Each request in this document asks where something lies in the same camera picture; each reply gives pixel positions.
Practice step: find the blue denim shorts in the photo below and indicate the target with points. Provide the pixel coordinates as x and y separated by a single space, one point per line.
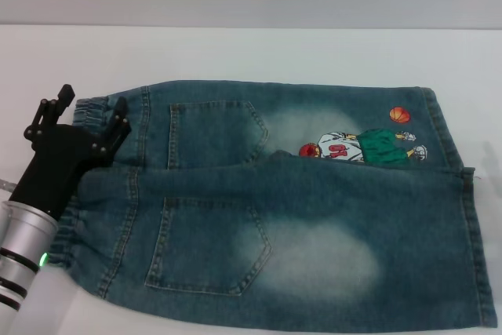
298 225

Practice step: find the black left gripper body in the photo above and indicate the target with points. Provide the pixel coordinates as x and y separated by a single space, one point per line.
55 162

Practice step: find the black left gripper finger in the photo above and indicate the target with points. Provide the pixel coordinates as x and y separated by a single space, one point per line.
113 135
45 115

